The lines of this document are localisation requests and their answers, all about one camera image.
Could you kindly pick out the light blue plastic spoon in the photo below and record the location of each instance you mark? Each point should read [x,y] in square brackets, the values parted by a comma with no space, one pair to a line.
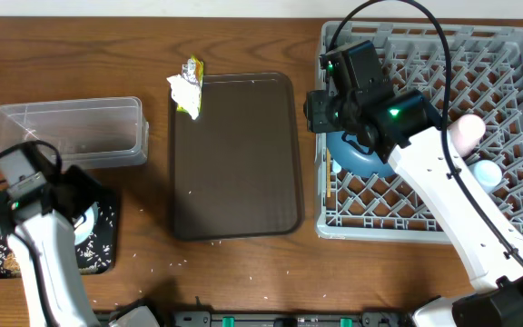
[336,168]

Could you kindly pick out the light blue cup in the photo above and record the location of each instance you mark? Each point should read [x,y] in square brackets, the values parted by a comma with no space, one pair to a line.
[487,174]

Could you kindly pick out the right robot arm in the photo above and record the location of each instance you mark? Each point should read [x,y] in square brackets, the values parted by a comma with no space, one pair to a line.
[408,133]

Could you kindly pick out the spilled white rice pile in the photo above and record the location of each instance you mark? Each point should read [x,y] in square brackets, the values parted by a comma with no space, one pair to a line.
[93,245]

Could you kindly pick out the brown food scrap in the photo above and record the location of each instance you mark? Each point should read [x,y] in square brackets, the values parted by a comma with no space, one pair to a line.
[10,264]

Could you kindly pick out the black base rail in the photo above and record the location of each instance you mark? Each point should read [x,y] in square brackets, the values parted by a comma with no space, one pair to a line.
[234,319]

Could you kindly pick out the dark brown serving tray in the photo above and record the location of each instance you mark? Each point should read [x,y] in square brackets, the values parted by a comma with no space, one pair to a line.
[235,170]

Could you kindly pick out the silver foil wrapper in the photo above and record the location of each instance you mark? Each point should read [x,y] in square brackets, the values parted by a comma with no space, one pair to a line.
[193,69]

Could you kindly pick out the light blue rice bowl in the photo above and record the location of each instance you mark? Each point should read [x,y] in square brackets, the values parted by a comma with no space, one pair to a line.
[84,226]

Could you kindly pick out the dark blue plate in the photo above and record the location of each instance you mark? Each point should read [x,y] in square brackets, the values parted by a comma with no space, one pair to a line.
[352,161]

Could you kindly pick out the pink cup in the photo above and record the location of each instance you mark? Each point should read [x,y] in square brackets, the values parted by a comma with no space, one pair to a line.
[466,132]

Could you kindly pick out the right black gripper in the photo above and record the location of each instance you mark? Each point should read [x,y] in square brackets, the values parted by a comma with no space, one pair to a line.
[315,107]

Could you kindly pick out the clear plastic bin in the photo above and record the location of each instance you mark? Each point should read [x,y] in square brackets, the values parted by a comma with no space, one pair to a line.
[90,133]

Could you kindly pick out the white paper napkin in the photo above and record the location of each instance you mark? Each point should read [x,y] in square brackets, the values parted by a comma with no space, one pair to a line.
[187,95]

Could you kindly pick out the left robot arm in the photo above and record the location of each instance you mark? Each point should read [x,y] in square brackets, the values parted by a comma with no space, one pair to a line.
[40,204]

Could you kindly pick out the grey dishwasher rack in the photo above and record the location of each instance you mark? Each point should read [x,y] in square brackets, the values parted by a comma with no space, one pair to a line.
[470,69]

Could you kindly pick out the black plastic bin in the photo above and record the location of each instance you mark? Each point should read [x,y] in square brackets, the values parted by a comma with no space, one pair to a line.
[102,227]

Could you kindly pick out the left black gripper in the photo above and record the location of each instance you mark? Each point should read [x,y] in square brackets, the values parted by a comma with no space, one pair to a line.
[82,192]

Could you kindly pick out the wooden chopstick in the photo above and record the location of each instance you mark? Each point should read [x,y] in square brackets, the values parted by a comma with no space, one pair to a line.
[328,173]

